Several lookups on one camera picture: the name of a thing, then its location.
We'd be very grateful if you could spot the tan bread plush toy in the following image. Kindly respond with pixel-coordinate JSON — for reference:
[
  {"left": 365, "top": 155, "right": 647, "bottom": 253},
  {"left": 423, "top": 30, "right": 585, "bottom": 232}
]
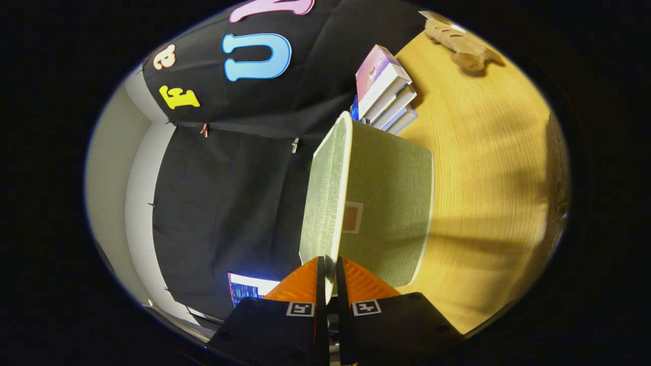
[{"left": 420, "top": 10, "right": 505, "bottom": 73}]

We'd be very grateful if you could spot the pink cover book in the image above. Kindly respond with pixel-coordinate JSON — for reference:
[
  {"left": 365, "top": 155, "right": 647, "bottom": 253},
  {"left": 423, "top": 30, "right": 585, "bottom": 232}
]
[{"left": 354, "top": 44, "right": 412, "bottom": 121}]

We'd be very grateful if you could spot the computer monitor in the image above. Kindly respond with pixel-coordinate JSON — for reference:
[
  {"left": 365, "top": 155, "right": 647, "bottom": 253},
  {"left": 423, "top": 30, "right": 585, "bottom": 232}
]
[{"left": 227, "top": 272, "right": 281, "bottom": 309}]

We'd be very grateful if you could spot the green storage box lid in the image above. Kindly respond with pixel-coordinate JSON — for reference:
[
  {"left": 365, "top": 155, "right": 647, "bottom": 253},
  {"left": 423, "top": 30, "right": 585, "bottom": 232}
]
[{"left": 299, "top": 111, "right": 354, "bottom": 301}]

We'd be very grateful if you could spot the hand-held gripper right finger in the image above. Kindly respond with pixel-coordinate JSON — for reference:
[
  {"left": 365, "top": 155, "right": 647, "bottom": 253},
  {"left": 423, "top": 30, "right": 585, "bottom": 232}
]
[{"left": 336, "top": 256, "right": 465, "bottom": 366}]

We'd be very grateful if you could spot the dark cover book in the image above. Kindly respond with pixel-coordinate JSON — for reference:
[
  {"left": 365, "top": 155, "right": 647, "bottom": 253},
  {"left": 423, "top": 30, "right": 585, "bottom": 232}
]
[{"left": 367, "top": 84, "right": 418, "bottom": 127}]

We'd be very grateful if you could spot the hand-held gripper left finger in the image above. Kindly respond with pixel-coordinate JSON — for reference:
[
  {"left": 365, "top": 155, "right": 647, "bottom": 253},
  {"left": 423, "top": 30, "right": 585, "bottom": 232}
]
[{"left": 208, "top": 256, "right": 330, "bottom": 366}]

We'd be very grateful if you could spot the green fabric storage box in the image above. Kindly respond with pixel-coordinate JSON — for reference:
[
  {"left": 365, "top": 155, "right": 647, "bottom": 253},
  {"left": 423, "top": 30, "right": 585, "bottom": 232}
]
[{"left": 350, "top": 121, "right": 435, "bottom": 288}]

